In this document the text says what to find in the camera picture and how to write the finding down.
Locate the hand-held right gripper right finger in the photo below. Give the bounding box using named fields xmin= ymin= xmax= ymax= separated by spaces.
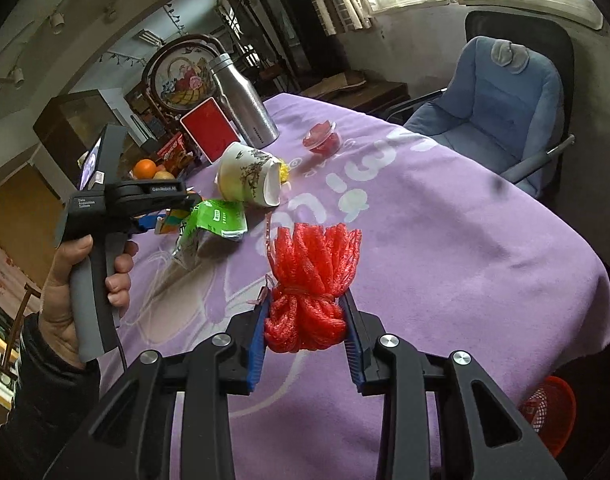
xmin=336 ymin=287 xmax=568 ymax=480

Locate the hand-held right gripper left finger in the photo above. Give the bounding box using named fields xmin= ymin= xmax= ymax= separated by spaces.
xmin=45 ymin=287 xmax=274 ymax=480

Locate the green white snack packet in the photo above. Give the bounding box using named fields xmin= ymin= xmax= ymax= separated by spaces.
xmin=172 ymin=199 xmax=247 ymax=271

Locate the red foam fruit net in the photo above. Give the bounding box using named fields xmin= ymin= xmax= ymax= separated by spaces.
xmin=262 ymin=222 xmax=363 ymax=353

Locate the red mesh wastebasket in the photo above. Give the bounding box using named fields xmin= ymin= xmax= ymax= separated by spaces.
xmin=517 ymin=376 xmax=576 ymax=453

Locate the person's left forearm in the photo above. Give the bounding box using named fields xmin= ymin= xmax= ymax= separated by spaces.
xmin=0 ymin=310 xmax=102 ymax=480

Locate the person's left hand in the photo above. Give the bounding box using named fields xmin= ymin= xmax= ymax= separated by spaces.
xmin=39 ymin=234 xmax=139 ymax=373

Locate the orange yellow drink carton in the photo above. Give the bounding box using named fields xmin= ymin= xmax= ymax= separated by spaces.
xmin=154 ymin=210 xmax=187 ymax=236

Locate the red biscuit packet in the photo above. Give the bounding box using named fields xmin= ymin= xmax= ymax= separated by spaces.
xmin=157 ymin=132 xmax=196 ymax=175

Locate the wooden glass cabinet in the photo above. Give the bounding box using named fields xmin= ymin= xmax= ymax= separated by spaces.
xmin=32 ymin=89 xmax=131 ymax=181

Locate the red and white box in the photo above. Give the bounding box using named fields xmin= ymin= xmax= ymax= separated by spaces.
xmin=180 ymin=97 xmax=242 ymax=163

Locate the floral paper cup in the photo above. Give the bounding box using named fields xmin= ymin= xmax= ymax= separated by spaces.
xmin=214 ymin=141 xmax=286 ymax=208

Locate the wooden door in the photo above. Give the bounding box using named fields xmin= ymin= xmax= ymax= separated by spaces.
xmin=0 ymin=165 xmax=68 ymax=261

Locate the round embroidered table screen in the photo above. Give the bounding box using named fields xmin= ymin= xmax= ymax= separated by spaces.
xmin=142 ymin=34 xmax=226 ymax=121

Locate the stainless steel bottle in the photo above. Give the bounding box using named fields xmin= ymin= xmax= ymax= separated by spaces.
xmin=207 ymin=52 xmax=280 ymax=148

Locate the carved wooden chair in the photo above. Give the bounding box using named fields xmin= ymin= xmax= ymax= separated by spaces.
xmin=0 ymin=280 xmax=42 ymax=411

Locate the red jelly cup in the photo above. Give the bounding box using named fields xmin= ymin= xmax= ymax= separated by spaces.
xmin=303 ymin=120 xmax=340 ymax=155

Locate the low wooden side table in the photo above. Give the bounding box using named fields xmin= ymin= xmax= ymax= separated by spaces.
xmin=297 ymin=72 xmax=411 ymax=122

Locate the blue cushioned chair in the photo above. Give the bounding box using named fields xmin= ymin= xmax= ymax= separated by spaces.
xmin=387 ymin=10 xmax=576 ymax=201

